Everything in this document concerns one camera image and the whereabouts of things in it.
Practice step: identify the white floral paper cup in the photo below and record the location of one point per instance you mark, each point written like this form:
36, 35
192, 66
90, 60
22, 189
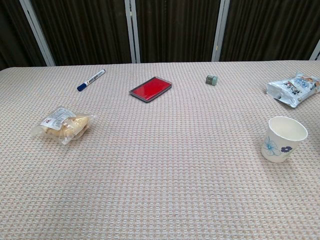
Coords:
282, 132

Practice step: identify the red ink stamp pad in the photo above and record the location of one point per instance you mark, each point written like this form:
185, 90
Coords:
150, 89

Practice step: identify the beige woven tablecloth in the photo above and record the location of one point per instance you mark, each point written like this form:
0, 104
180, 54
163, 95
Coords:
155, 175

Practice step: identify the blue capped whiteboard marker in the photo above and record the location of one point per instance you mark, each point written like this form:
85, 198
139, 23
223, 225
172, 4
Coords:
91, 79

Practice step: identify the black folding screen panels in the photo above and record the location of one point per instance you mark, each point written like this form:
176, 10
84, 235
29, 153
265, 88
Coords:
175, 27

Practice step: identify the packaged bread in clear wrap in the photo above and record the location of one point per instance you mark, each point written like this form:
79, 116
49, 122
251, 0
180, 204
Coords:
63, 125

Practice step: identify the silver blue snack bag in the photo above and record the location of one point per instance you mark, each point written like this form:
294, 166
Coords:
292, 88

